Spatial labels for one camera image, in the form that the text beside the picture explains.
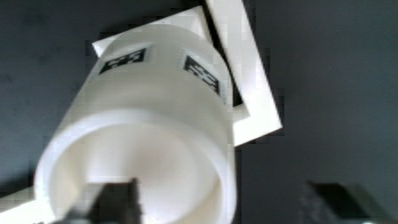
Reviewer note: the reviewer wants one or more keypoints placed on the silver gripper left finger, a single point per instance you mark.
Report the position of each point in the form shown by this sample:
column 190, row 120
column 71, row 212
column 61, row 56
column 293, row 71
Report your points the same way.
column 107, row 204

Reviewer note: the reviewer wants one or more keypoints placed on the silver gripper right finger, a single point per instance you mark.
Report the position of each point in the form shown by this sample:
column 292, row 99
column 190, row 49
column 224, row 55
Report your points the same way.
column 338, row 203

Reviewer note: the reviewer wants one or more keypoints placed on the white lamp shade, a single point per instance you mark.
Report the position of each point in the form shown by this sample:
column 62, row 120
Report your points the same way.
column 146, row 130

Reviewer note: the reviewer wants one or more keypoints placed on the white lamp base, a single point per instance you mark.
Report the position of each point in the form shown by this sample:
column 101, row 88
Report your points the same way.
column 188, row 20

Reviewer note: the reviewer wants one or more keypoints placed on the white L-shaped fence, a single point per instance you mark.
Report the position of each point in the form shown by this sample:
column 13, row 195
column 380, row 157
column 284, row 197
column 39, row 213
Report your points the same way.
column 256, row 121

